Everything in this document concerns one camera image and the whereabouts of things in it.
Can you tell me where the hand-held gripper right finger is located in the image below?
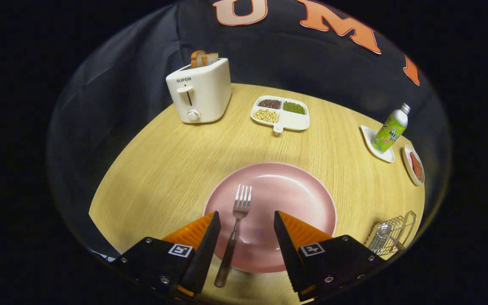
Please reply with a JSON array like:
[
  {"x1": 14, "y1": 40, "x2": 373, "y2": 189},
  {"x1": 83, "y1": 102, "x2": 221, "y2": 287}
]
[{"x1": 274, "y1": 210, "x2": 386, "y2": 302}]

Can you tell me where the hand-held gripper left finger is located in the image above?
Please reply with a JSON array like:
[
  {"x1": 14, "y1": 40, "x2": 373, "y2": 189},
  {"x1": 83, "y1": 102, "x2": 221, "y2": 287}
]
[{"x1": 108, "y1": 211, "x2": 222, "y2": 297}]

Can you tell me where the metal fork with brown handle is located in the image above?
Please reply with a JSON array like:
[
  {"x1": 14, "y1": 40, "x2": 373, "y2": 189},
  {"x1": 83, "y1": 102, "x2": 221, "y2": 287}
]
[{"x1": 214, "y1": 184, "x2": 253, "y2": 288}]

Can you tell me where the metal spoon with brown handle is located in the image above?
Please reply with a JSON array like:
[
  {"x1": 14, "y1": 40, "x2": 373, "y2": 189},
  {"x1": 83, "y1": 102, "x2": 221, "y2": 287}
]
[{"x1": 369, "y1": 222, "x2": 394, "y2": 253}]

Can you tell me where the pink round plate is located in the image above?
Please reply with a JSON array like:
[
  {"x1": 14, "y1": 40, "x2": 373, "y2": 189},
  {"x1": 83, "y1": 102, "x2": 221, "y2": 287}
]
[{"x1": 203, "y1": 162, "x2": 337, "y2": 274}]

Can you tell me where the white divided dish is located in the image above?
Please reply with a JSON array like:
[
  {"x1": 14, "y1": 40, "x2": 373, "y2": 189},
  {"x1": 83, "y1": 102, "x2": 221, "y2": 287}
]
[{"x1": 250, "y1": 96, "x2": 311, "y2": 134}]

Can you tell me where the white square coaster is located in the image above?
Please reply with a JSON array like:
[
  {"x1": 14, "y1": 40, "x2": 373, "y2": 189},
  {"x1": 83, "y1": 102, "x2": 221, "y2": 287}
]
[{"x1": 360, "y1": 125, "x2": 395, "y2": 163}]

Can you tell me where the pile of yellow soybeans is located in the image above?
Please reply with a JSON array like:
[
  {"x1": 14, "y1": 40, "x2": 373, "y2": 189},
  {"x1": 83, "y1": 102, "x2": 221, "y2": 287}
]
[{"x1": 254, "y1": 109, "x2": 279, "y2": 124}]

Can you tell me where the white oval food plate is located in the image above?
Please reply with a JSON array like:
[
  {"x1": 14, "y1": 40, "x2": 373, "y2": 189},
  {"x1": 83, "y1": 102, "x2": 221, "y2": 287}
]
[{"x1": 402, "y1": 144, "x2": 425, "y2": 186}]

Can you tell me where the pile of green beans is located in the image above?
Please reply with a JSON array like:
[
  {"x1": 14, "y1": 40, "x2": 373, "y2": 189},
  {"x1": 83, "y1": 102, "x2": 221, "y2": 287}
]
[{"x1": 283, "y1": 101, "x2": 306, "y2": 115}]

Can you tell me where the brown meat piece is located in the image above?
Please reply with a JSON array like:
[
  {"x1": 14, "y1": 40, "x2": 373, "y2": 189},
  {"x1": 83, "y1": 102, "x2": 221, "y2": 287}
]
[{"x1": 409, "y1": 152, "x2": 423, "y2": 181}]

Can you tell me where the white toaster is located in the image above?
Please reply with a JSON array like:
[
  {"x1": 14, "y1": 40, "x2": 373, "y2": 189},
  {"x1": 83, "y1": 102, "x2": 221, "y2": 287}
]
[{"x1": 166, "y1": 58, "x2": 233, "y2": 124}]

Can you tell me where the green drink bottle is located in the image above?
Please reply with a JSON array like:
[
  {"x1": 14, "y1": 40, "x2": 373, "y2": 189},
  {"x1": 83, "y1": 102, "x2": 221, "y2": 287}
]
[{"x1": 371, "y1": 103, "x2": 411, "y2": 154}]

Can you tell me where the metal wire drainer basket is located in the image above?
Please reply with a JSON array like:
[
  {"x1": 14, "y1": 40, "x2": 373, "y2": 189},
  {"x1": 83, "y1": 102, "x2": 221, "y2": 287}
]
[{"x1": 363, "y1": 211, "x2": 417, "y2": 256}]

